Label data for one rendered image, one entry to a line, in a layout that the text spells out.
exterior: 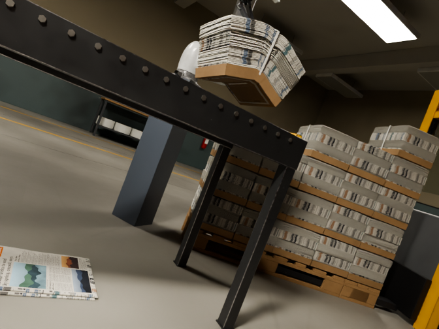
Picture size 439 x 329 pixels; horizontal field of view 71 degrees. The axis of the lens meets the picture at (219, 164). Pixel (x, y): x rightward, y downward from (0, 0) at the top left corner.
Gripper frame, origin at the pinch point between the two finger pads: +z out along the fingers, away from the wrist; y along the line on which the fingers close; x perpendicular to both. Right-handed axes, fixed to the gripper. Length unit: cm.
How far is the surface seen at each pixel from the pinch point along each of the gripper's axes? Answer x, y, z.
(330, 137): -21, 23, 93
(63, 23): 33, 55, -68
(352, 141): -15, 18, 107
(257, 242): 36, 90, 19
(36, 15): 33, 56, -73
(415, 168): 5, 14, 154
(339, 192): -12, 53, 114
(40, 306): 28, 132, -42
